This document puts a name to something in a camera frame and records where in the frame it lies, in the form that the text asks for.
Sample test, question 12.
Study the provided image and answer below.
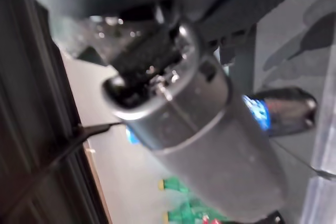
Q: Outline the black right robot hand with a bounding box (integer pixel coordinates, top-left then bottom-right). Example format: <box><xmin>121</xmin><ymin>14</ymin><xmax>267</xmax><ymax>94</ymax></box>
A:
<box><xmin>15</xmin><ymin>0</ymin><xmax>336</xmax><ymax>223</ymax></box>

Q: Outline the pepsi bottle blue cap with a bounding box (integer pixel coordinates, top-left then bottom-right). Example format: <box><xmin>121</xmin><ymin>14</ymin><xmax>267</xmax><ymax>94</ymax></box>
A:
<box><xmin>125</xmin><ymin>87</ymin><xmax>318</xmax><ymax>145</ymax></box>

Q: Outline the green sprite bottle yellow cap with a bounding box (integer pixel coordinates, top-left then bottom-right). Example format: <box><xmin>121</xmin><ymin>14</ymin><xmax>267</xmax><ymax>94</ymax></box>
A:
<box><xmin>157</xmin><ymin>176</ymin><xmax>203</xmax><ymax>206</ymax></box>
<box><xmin>160</xmin><ymin>202</ymin><xmax>208</xmax><ymax>224</ymax></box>

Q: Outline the coca-cola bottle red cap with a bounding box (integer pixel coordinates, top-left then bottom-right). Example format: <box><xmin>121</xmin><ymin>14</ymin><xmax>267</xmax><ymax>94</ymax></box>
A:
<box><xmin>202</xmin><ymin>209</ymin><xmax>286</xmax><ymax>224</ymax></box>

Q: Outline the black shelf board metal edge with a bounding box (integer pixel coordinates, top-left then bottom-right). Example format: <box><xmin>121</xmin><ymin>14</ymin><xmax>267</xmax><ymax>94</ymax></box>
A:
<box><xmin>0</xmin><ymin>0</ymin><xmax>111</xmax><ymax>224</ymax></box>

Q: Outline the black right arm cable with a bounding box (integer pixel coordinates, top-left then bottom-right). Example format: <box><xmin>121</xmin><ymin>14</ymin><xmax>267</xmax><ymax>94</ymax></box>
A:
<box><xmin>0</xmin><ymin>121</ymin><xmax>123</xmax><ymax>217</ymax></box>

